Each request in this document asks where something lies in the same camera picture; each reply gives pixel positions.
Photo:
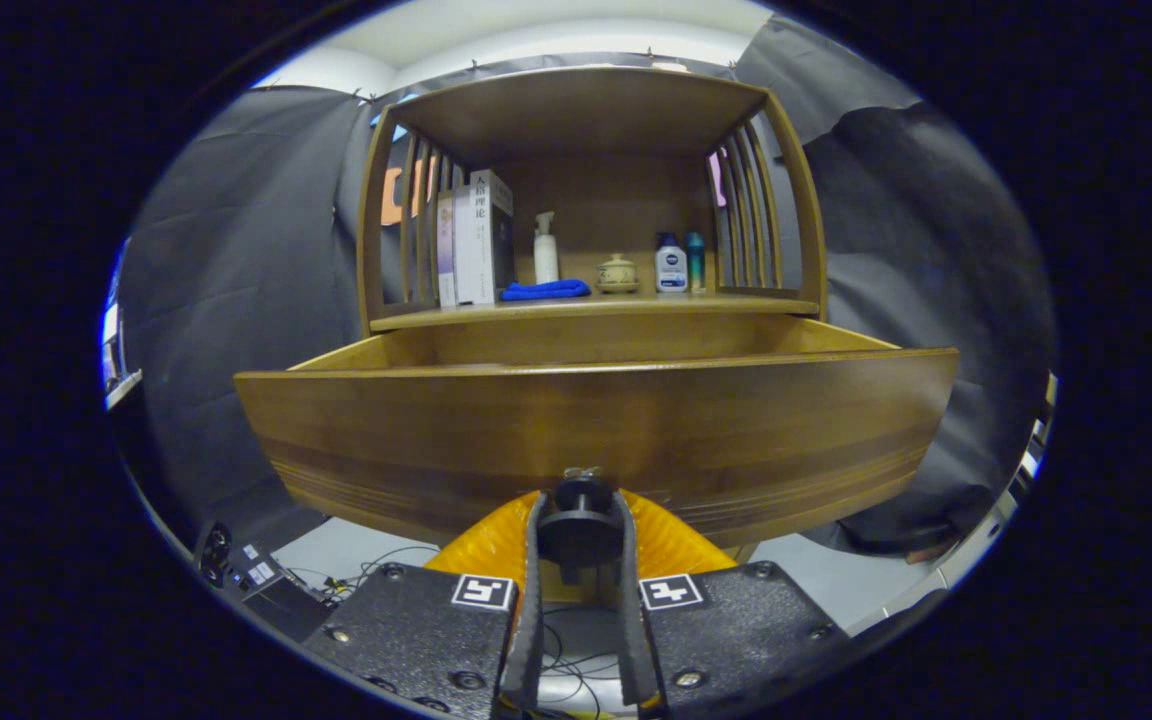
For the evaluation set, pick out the lidded ceramic tea cup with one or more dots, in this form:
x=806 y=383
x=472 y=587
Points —
x=618 y=275

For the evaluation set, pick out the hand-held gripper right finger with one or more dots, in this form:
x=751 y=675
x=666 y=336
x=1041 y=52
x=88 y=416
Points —
x=633 y=620

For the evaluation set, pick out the black electronic device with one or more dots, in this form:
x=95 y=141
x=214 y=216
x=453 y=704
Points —
x=276 y=600

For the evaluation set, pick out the wooden countertop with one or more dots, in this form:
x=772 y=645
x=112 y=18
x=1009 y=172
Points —
x=616 y=305

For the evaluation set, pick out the white lotion bottle blue cap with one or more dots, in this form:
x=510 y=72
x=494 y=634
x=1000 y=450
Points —
x=671 y=270

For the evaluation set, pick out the white pump bottle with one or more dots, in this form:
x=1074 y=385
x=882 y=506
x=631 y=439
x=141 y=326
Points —
x=546 y=260

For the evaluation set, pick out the blue folded cloth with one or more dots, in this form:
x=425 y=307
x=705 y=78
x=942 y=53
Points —
x=541 y=291

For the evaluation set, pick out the teal slim bottle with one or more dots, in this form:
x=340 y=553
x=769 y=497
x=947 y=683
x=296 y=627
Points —
x=696 y=265

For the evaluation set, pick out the wooden cabinet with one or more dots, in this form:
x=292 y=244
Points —
x=586 y=110

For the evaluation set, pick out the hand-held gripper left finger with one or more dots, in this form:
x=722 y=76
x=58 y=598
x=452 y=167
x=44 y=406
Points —
x=526 y=620

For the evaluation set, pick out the white book with portrait cover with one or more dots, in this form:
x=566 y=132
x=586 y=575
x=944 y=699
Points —
x=481 y=240

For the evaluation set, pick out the wooden drawer with black knob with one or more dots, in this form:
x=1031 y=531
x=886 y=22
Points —
x=586 y=420

